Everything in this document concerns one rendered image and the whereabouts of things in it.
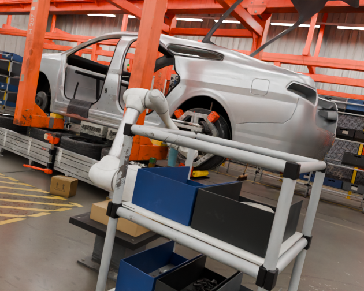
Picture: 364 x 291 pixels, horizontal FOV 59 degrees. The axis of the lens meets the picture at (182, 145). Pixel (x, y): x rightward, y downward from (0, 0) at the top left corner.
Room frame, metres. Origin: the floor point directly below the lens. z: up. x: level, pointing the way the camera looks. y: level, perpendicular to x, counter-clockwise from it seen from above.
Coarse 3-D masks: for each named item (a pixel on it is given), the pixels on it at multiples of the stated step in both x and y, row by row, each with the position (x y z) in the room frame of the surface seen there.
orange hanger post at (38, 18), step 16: (32, 0) 4.29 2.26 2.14; (48, 0) 4.32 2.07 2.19; (32, 16) 4.26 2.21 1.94; (32, 32) 4.23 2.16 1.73; (32, 48) 4.23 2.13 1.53; (32, 64) 4.26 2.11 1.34; (32, 80) 4.29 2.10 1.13; (32, 96) 4.32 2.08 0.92; (16, 112) 4.28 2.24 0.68; (32, 112) 4.34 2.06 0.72
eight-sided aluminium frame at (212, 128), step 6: (186, 114) 3.36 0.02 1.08; (192, 114) 3.33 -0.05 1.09; (198, 114) 3.29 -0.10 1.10; (204, 114) 3.25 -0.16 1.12; (180, 120) 3.40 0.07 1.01; (210, 126) 3.22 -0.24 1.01; (216, 132) 3.17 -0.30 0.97; (180, 156) 3.40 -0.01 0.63; (204, 156) 3.20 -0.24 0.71; (210, 156) 3.18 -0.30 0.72; (198, 162) 3.23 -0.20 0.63; (204, 162) 3.26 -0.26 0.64
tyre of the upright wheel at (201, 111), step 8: (184, 112) 3.49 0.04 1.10; (200, 112) 3.38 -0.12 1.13; (208, 112) 3.33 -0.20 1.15; (216, 112) 3.50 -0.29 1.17; (224, 120) 3.39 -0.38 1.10; (216, 128) 3.26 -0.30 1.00; (224, 128) 3.26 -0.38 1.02; (224, 136) 3.23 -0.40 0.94; (208, 160) 3.27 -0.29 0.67; (216, 160) 3.23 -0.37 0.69; (224, 160) 3.38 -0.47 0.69; (200, 168) 3.31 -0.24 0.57; (208, 168) 3.31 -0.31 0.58
